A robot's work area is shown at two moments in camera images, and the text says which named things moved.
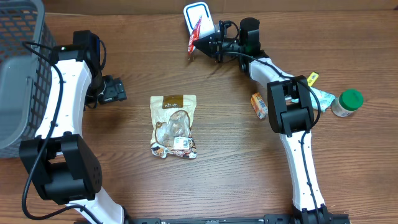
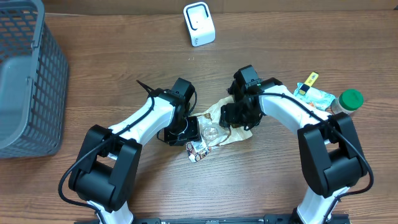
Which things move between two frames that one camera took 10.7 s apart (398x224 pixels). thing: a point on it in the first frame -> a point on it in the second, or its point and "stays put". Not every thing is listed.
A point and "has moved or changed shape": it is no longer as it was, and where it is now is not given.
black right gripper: (214, 45) -> (229, 117)
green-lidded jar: (349, 101) stays put
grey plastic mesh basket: (27, 47) stays put
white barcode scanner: (193, 12) stays put
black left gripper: (114, 89) -> (191, 131)
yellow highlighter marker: (312, 78) stays put
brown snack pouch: (171, 119) has moved or changed shape
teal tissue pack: (323, 98) stays put
